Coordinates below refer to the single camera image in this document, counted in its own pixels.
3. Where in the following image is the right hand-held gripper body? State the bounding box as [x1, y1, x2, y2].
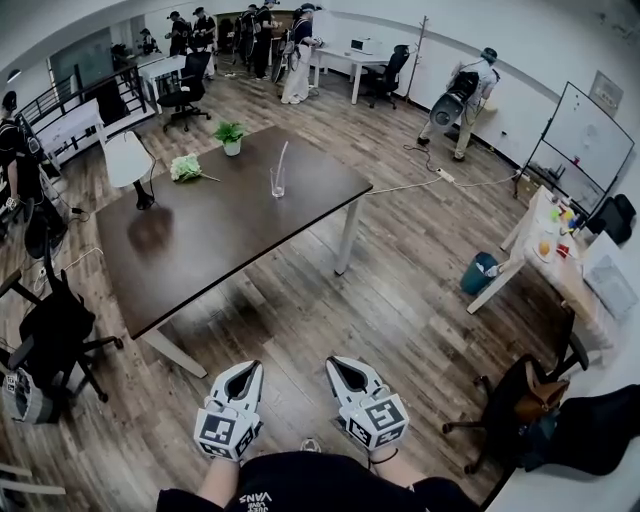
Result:
[337, 389, 411, 452]

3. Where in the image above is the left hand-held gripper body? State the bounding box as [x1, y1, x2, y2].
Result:
[193, 397, 264, 462]

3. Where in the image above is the purple straw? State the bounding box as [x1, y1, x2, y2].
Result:
[274, 140, 290, 196]

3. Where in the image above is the person's right forearm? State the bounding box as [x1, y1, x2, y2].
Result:
[367, 446, 426, 494]

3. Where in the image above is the person's left forearm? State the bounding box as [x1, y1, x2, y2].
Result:
[195, 457, 244, 501]

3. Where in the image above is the white table leg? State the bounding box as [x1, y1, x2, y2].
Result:
[333, 197, 362, 277]
[141, 327, 209, 380]

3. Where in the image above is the person's black t-shirt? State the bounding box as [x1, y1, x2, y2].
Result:
[157, 449, 481, 512]

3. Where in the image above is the black office chair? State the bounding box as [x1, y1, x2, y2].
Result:
[157, 49, 214, 134]
[360, 43, 411, 110]
[442, 304, 591, 476]
[0, 244, 124, 406]

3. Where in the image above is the teal waste bin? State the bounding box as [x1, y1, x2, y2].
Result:
[459, 251, 500, 296]

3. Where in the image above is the brown leather bag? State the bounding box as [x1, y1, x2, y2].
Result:
[513, 367, 571, 424]

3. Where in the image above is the white desk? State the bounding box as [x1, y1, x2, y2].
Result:
[479, 234, 640, 512]
[314, 44, 396, 106]
[137, 53, 189, 115]

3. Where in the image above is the black bag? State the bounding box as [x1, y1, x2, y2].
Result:
[522, 384, 640, 476]

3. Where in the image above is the white side table with items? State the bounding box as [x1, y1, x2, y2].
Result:
[466, 184, 616, 351]

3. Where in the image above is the white flower bouquet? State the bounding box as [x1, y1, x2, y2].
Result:
[169, 153, 221, 184]

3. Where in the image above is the potted green plant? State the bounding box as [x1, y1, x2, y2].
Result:
[212, 121, 247, 158]

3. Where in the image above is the white shade table lamp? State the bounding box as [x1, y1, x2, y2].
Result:
[103, 130, 157, 211]

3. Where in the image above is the cardboard box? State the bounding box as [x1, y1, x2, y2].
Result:
[517, 174, 544, 201]

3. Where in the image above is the white plastic bag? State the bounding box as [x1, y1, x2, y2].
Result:
[582, 232, 640, 321]

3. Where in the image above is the black backpack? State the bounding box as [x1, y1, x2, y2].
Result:
[587, 193, 639, 246]

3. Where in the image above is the black metal railing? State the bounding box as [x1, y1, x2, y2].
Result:
[14, 62, 149, 131]

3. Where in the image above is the whiteboard on stand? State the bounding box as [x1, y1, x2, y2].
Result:
[512, 79, 636, 221]

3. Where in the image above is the wooden coat stand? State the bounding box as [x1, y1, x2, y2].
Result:
[403, 14, 431, 104]

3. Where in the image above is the white floor cable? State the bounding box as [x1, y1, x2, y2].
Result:
[367, 169, 524, 197]

